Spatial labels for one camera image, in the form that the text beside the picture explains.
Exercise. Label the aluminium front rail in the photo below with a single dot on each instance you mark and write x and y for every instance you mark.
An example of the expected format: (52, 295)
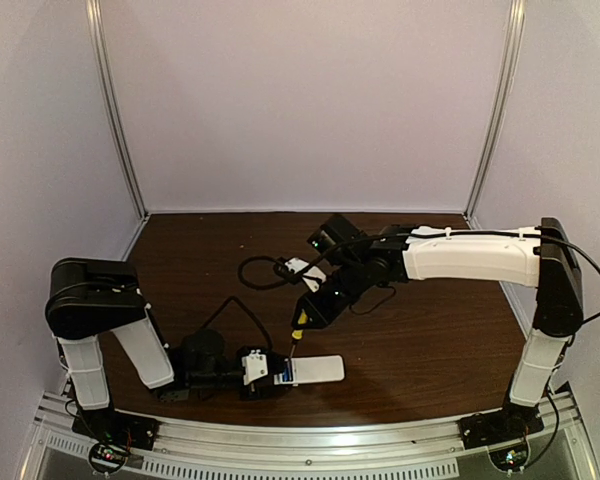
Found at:
(194, 450)

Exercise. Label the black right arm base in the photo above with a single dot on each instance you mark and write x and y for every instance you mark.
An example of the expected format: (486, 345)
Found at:
(505, 433)

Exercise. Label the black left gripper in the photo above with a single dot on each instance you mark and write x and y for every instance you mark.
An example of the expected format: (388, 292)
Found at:
(262, 390)

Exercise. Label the right aluminium corner post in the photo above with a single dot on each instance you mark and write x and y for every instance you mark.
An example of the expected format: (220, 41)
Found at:
(514, 32)

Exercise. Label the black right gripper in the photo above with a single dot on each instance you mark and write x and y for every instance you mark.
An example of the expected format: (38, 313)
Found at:
(318, 308)

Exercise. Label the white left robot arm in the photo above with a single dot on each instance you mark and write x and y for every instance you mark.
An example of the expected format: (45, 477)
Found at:
(89, 297)

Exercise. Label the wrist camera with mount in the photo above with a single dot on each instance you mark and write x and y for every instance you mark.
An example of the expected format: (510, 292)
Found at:
(254, 364)
(296, 270)

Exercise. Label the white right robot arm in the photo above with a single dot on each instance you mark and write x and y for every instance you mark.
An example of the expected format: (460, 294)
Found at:
(537, 257)

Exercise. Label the white remote control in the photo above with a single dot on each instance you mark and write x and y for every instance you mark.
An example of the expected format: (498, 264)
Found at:
(315, 370)

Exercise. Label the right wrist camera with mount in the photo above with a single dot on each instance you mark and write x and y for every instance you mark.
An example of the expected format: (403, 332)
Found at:
(296, 270)

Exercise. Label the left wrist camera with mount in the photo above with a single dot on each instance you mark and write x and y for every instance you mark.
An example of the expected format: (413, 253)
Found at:
(254, 364)

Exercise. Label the left aluminium corner post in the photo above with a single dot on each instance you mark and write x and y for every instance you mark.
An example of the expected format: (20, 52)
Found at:
(111, 105)

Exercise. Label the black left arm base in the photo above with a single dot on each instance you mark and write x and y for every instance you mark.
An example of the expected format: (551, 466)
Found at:
(115, 435)

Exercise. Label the aluminium corner post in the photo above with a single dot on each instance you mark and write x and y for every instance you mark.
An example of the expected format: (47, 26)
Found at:
(111, 105)
(514, 32)

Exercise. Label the yellow handled screwdriver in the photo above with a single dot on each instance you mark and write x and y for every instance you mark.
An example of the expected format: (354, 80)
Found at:
(297, 334)

